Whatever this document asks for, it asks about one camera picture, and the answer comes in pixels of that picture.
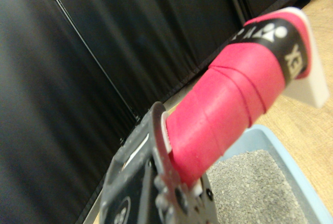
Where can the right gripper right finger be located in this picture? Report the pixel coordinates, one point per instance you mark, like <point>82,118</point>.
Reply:
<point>166,177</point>

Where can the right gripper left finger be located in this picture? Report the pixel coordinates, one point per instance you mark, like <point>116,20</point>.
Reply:
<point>134,130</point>

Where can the blue litter tray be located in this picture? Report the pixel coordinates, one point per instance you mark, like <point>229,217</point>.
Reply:
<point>260,187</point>

